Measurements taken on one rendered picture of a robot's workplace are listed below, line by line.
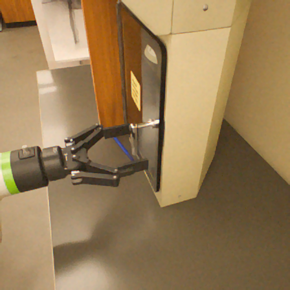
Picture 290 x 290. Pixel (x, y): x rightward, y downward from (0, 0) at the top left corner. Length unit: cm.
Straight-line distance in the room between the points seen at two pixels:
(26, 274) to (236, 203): 135
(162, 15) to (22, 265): 165
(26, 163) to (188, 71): 36
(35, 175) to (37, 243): 134
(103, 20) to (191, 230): 62
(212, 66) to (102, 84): 45
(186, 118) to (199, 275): 36
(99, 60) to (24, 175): 43
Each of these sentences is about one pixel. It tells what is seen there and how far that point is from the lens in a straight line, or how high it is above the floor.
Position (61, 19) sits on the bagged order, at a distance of 184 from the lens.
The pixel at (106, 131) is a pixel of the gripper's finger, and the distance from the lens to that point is 67.
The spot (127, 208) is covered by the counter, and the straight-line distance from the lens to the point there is 76.
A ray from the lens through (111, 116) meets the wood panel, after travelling 96.
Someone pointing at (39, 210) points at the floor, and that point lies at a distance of 205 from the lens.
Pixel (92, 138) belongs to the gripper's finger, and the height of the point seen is 116.
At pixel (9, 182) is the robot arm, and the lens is 59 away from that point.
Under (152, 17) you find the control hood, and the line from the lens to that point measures 45.
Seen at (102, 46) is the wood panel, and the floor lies 126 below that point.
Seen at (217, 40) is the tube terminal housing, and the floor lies 139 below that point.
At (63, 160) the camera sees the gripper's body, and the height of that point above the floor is 116.
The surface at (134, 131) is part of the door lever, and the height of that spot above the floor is 119.
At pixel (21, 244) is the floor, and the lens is 194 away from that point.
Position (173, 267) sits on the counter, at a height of 94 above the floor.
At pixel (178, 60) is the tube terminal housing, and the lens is 49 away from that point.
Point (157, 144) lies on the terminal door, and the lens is 59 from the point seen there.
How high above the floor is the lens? 156
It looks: 42 degrees down
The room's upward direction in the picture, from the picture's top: straight up
